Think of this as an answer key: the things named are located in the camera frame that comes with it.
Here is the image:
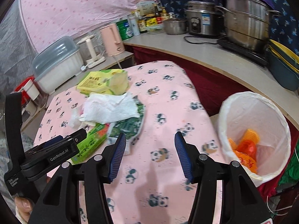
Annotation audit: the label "orange plastic wrapper trash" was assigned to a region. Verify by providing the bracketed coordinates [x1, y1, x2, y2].
[228, 129, 260, 174]

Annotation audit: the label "white paper towel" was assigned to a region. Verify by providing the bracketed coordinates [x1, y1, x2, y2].
[68, 93, 140, 128]

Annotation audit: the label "white bagged trash bin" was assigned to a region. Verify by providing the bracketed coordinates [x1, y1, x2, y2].
[217, 91, 291, 187]

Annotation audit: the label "person's left hand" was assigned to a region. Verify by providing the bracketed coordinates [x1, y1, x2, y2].
[14, 197, 33, 224]

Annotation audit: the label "green plastic bag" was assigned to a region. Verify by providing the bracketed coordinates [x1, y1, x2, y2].
[278, 143, 299, 186]

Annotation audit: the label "green tea carton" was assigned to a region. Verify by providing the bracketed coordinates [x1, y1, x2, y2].
[71, 123, 110, 164]

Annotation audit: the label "pink panda tablecloth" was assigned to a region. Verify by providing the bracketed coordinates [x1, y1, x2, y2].
[34, 61, 223, 223]

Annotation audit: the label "dark green foil packet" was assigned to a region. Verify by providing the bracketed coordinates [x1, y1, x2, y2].
[106, 95, 146, 156]

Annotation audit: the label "white dish rack box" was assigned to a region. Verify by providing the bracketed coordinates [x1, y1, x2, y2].
[33, 36, 84, 95]

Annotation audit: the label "red cabinet curtain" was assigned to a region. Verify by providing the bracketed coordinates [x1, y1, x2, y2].
[125, 45, 298, 200]

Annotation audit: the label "yellow green snack bag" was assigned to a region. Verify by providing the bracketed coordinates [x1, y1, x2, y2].
[76, 69, 129, 96]

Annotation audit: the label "white glass kettle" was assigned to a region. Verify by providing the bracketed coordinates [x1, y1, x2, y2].
[76, 34, 105, 69]

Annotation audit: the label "stacked yellow blue basins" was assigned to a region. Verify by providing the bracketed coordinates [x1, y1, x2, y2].
[266, 39, 298, 91]

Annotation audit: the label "black induction cooktop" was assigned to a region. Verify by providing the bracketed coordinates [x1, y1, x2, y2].
[217, 36, 269, 67]

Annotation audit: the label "pink electric kettle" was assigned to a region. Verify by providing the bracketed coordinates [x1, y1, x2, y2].
[100, 23, 125, 57]

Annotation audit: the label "pink dotted curtain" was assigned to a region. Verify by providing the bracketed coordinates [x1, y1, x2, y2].
[20, 0, 154, 53]

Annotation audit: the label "green tin can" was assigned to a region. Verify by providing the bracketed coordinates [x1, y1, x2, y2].
[116, 19, 134, 41]

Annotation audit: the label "dark soy sauce bottle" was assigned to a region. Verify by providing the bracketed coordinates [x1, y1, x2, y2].
[137, 14, 147, 33]

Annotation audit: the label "white bottle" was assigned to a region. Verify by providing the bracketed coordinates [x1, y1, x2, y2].
[128, 15, 140, 36]

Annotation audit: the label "large steel steamer pot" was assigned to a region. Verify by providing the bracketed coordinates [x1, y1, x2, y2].
[215, 0, 281, 51]

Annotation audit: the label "steel rice cooker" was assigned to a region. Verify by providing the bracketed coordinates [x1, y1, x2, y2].
[186, 1, 221, 38]

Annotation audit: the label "small steel pot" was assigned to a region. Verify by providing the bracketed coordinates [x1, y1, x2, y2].
[163, 18, 187, 35]

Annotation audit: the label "yellow seasoning packet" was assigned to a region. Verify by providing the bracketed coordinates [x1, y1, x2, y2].
[145, 17, 158, 27]

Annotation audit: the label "white box on counter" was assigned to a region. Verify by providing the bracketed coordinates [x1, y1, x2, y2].
[137, 1, 155, 16]

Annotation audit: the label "navy patterned cloth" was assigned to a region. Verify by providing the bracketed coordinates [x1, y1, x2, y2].
[160, 0, 298, 55]

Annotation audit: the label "black power cable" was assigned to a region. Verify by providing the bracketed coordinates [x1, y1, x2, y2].
[183, 35, 219, 46]

